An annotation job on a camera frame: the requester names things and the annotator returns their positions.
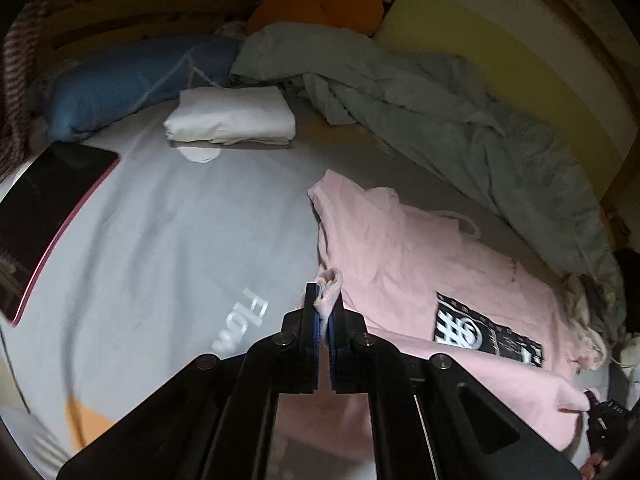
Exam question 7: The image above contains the folded white cloth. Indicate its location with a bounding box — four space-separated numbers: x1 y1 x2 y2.
163 86 296 147

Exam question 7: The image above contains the blue pillow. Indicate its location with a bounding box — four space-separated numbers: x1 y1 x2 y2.
47 36 242 142

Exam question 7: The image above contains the pink printed t-shirt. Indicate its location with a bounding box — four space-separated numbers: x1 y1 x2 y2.
276 169 596 480

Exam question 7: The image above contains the grey-green blanket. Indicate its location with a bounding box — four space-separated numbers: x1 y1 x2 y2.
230 24 626 341

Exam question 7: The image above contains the person's right hand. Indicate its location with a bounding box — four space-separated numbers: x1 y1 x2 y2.
579 452 611 480

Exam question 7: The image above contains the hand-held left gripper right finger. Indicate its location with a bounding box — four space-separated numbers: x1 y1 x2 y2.
327 294 581 480

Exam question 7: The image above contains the white soft object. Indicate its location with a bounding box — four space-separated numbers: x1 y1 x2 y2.
612 335 640 371

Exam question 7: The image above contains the beige crumpled cloth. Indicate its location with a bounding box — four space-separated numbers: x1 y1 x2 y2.
562 274 608 372

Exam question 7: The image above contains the black tablet with pink edge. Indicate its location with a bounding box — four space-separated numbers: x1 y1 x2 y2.
0 141 122 328

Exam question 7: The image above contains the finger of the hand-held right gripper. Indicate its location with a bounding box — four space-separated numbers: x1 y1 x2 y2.
584 389 633 462

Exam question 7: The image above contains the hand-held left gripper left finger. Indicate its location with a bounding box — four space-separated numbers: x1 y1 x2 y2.
56 283 321 480

